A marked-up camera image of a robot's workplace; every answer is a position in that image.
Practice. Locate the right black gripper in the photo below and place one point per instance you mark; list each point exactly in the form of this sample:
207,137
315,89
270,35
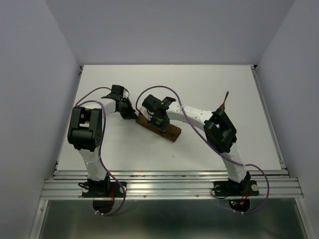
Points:
151,116

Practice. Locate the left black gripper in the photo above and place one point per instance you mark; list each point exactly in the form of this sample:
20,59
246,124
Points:
131,113

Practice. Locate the brown cloth napkin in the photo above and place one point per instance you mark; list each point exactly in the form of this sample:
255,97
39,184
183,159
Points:
172,132

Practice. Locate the brown wooden spoon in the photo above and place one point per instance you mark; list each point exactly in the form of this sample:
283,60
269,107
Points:
222,106

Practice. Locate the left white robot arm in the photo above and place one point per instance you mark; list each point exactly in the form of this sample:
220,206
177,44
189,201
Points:
87,128

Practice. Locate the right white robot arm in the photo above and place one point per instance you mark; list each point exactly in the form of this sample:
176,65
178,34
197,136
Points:
215,128

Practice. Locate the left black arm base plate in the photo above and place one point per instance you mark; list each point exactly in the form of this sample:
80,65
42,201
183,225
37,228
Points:
94,189

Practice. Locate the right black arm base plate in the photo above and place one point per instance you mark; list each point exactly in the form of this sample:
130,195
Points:
233,189

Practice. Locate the aluminium front rail frame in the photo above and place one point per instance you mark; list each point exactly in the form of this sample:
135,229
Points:
170,185

